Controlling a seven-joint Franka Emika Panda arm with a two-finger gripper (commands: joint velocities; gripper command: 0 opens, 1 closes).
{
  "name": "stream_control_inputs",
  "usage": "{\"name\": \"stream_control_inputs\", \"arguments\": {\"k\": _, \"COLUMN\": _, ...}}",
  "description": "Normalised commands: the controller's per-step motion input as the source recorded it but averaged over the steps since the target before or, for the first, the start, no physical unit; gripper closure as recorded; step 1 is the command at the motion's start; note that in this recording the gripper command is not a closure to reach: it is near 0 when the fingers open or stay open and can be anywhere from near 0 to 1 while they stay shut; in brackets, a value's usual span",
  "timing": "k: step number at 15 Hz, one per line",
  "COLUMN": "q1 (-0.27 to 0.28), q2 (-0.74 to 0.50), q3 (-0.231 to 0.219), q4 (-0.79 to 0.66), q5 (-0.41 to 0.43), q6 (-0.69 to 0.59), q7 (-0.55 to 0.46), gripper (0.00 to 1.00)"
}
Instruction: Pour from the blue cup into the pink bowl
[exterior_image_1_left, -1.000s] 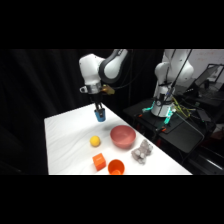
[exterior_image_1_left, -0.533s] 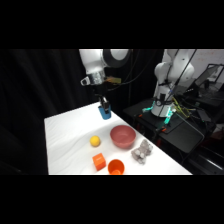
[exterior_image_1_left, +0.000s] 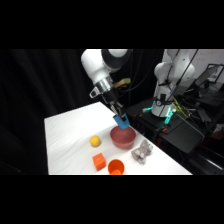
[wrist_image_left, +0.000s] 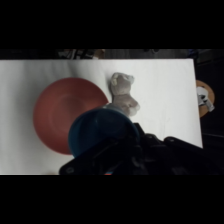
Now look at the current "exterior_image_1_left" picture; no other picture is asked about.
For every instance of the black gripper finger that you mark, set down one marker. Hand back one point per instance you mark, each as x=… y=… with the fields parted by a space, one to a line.
x=123 y=114
x=115 y=109

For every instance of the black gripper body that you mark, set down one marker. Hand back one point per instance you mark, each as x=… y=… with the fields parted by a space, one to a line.
x=110 y=97

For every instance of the blue cup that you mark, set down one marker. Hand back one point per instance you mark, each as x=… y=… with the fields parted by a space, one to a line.
x=120 y=123

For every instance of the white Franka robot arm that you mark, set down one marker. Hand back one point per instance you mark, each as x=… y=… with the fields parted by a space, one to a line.
x=95 y=65

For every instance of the pink bowl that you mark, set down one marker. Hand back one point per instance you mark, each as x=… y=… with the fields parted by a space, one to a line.
x=122 y=139

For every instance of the orange cup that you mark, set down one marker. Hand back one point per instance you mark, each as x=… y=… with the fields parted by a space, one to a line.
x=115 y=166

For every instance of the yellow ball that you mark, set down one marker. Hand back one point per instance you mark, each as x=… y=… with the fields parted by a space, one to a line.
x=95 y=141

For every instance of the grey plush toy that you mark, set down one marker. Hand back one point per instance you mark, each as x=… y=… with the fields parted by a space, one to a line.
x=142 y=151

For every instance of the green base light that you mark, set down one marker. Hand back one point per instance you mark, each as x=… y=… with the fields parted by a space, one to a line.
x=169 y=116

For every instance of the orange cube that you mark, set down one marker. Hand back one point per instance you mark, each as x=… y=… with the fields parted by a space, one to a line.
x=99 y=162

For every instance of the black robot stand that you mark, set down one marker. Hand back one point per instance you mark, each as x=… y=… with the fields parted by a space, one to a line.
x=183 y=135

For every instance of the black curtain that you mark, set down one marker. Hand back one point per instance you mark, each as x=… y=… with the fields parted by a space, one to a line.
x=36 y=86

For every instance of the black laptop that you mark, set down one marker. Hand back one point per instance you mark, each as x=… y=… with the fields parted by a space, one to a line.
x=207 y=76

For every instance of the beige wrist camera box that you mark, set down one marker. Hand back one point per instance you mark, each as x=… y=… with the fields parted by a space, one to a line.
x=122 y=83

